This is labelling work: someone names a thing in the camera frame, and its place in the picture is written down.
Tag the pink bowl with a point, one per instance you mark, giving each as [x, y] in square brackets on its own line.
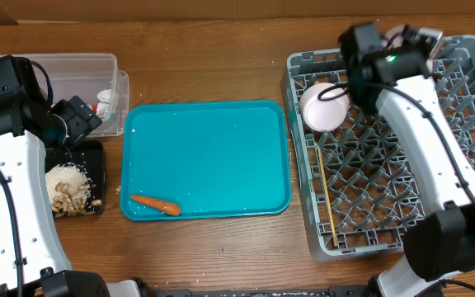
[323, 107]

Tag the white round plate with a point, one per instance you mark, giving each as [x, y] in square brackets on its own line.
[394, 31]

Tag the pile of white rice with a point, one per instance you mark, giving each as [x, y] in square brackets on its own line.
[67, 180]

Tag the pile of peanuts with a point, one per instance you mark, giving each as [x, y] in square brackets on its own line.
[65, 205]

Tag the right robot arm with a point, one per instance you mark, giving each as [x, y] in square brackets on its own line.
[390, 76]

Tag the teal serving tray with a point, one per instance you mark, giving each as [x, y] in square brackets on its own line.
[215, 160]

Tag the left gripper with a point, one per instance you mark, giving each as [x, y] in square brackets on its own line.
[82, 120]

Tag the grey dishwasher rack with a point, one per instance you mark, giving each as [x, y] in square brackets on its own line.
[373, 194]

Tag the orange carrot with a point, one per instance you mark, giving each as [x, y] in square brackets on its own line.
[167, 207]

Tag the black plastic tray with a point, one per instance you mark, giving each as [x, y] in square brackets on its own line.
[89, 157]

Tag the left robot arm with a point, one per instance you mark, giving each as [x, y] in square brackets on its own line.
[32, 259]

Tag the clear plastic waste bin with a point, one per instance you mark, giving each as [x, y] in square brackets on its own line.
[85, 75]

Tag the wooden chopstick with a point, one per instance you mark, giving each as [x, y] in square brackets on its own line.
[327, 199]

